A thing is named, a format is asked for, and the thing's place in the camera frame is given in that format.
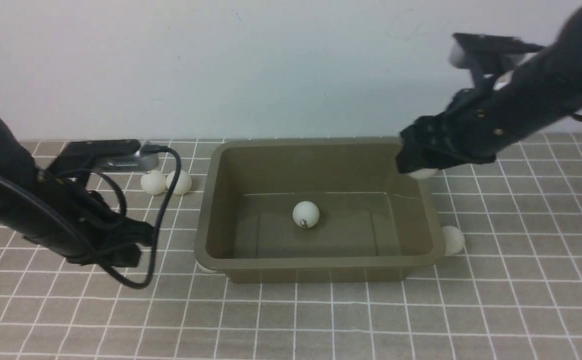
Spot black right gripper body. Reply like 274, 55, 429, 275
395, 88, 497, 175

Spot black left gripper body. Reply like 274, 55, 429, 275
46, 170, 154, 268

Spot white printed ping-pong ball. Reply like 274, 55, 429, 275
292, 201, 320, 229
407, 168, 438, 181

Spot olive green plastic bin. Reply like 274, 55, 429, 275
194, 137, 445, 284

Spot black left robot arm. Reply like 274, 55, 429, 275
0, 119, 154, 268

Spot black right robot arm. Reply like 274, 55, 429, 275
396, 6, 582, 179

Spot grey checkered tablecloth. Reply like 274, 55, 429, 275
0, 133, 582, 360

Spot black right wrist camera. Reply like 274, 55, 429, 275
448, 32, 545, 88

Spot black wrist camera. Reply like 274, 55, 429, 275
448, 32, 545, 88
46, 139, 160, 175

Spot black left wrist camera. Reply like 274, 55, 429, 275
46, 139, 160, 175

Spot black camera cable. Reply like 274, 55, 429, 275
0, 144, 182, 290

